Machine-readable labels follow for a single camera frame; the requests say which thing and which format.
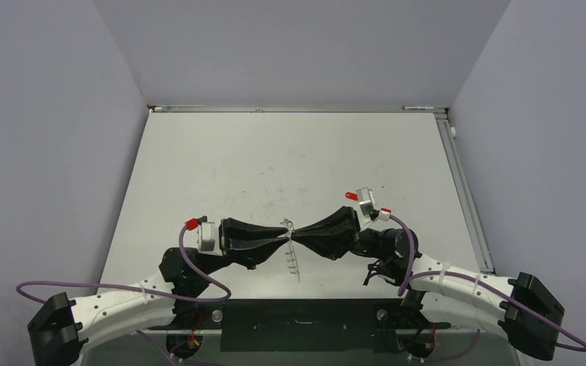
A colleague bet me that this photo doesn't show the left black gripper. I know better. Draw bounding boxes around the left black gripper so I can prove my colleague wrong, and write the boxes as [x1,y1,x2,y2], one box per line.
[198,218,289,277]

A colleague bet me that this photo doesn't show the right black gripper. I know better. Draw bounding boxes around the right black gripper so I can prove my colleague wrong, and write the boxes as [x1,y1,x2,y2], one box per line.
[291,204,388,260]

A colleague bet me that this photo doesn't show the silver key with red tag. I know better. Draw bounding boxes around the silver key with red tag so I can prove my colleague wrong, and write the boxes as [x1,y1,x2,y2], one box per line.
[345,191,359,201]

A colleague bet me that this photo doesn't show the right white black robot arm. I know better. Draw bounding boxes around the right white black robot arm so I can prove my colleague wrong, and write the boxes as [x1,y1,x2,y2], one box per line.
[290,207,565,361]

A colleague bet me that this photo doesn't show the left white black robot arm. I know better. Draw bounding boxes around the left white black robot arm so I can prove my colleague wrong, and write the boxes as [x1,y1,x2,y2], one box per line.
[27,217,289,365]

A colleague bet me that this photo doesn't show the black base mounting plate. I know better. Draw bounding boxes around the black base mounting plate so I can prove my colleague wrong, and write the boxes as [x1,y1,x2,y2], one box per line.
[165,299,449,352]

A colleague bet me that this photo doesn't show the marker pen at back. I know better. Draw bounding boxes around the marker pen at back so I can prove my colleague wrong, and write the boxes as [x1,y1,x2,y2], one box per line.
[402,106,438,112]

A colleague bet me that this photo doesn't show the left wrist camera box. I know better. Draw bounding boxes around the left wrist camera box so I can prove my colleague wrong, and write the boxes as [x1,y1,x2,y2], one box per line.
[185,216,220,255]

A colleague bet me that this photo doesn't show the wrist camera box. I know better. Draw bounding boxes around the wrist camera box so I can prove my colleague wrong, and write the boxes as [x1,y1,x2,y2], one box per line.
[356,188,391,226]
[185,216,220,255]

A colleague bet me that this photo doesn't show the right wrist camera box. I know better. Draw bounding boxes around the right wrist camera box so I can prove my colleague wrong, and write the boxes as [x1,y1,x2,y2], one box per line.
[356,188,391,226]

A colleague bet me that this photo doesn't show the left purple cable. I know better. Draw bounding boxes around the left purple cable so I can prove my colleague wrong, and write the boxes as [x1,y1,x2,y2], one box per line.
[15,224,232,366]

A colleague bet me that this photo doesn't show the purple cable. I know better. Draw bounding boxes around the purple cable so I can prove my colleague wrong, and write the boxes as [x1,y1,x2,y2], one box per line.
[388,214,586,364]
[15,224,232,366]

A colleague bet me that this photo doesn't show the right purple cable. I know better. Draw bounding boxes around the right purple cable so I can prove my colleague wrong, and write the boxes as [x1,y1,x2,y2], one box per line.
[388,214,586,364]

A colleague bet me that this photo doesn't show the aluminium front frame rail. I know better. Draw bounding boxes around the aluminium front frame rail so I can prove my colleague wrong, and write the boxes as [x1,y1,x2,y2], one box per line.
[72,297,530,335]

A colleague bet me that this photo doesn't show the aluminium rail right edge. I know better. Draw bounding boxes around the aluminium rail right edge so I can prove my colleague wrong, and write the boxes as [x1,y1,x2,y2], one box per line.
[435,112,496,275]

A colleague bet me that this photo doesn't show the aluminium rail edge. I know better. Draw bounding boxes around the aluminium rail edge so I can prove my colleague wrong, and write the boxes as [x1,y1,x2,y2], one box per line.
[435,112,496,275]
[148,105,448,114]

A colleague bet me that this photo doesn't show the aluminium rail back edge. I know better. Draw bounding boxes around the aluminium rail back edge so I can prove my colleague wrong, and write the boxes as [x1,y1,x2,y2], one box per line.
[148,105,448,114]

